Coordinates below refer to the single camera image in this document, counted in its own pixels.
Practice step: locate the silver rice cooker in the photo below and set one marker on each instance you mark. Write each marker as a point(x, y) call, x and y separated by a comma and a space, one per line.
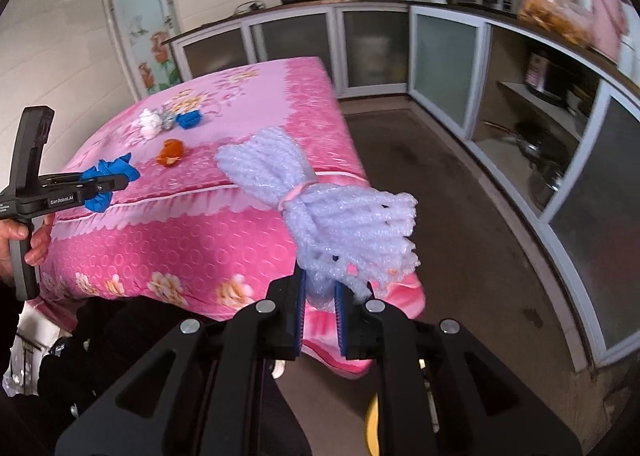
point(542, 78)

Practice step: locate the white tissue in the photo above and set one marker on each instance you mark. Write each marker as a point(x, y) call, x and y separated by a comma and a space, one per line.
point(149, 123)

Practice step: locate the glass door with flower decal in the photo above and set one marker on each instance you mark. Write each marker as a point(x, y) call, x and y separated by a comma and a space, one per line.
point(135, 1)

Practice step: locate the tall pink thermos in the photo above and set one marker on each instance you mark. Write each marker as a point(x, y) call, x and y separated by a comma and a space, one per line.
point(610, 11)

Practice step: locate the white framed kitchen cabinet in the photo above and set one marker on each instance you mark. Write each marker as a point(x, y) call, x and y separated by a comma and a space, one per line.
point(445, 56)

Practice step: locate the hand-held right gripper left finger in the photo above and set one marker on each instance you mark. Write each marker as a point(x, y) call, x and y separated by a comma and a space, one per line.
point(300, 316)

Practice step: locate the pink floral tablecloth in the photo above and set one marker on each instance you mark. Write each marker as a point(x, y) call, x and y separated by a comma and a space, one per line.
point(200, 246)

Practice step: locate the person's left hand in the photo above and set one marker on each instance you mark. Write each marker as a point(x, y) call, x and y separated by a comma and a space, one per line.
point(12, 232)

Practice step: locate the crumpled orange wrapper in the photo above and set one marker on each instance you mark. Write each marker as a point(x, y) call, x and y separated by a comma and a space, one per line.
point(171, 151)

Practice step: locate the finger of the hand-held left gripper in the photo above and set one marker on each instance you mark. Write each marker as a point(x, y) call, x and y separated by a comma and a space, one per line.
point(70, 182)

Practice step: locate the bag of fried snacks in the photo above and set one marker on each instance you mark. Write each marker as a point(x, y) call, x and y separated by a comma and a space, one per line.
point(550, 16)

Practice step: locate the stacked bowls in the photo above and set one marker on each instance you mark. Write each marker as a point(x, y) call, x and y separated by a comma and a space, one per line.
point(580, 103)

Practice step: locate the white patterned cloth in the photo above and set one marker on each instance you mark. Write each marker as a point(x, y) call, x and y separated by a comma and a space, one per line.
point(22, 366)

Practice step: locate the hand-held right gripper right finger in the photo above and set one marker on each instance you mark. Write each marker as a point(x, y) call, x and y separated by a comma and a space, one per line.
point(340, 326)

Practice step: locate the yellow bin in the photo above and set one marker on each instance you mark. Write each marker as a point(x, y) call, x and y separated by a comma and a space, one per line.
point(372, 431)

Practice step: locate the blue glove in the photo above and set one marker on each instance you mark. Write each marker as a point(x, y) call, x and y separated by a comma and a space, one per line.
point(112, 168)
point(190, 118)

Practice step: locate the clear plastic wrapper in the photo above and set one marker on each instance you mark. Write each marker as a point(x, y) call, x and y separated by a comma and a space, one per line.
point(169, 122)

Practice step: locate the crumpled blue glove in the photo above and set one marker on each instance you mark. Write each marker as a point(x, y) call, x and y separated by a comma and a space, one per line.
point(190, 118)

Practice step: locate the white foam net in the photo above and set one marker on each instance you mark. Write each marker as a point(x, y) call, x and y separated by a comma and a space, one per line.
point(350, 231)

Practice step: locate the steel pan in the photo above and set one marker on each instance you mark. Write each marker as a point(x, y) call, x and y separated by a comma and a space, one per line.
point(530, 138)

